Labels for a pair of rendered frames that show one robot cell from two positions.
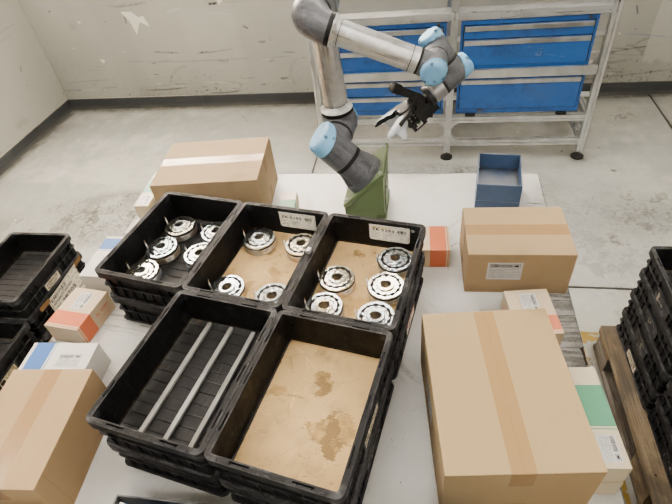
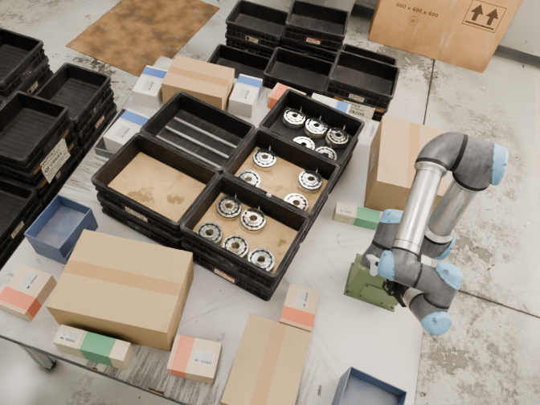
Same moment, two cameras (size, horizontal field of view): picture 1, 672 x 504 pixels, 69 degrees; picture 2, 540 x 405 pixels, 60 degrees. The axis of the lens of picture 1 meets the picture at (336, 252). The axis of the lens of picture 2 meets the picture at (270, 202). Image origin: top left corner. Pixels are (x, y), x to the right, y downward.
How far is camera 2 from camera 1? 1.46 m
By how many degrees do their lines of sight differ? 54
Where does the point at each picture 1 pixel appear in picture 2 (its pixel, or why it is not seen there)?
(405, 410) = not seen: hidden behind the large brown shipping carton
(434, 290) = (254, 307)
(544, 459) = (67, 278)
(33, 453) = (180, 81)
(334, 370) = (182, 206)
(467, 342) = (158, 270)
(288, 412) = (163, 180)
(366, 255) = (278, 247)
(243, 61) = not seen: outside the picture
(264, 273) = (278, 182)
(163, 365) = (218, 128)
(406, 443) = not seen: hidden behind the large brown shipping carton
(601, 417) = (87, 343)
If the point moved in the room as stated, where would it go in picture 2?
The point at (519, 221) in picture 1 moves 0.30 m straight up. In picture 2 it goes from (278, 373) to (292, 343)
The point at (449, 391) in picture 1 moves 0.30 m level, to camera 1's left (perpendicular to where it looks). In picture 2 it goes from (128, 247) to (147, 181)
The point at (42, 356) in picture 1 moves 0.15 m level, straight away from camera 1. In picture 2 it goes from (251, 83) to (273, 72)
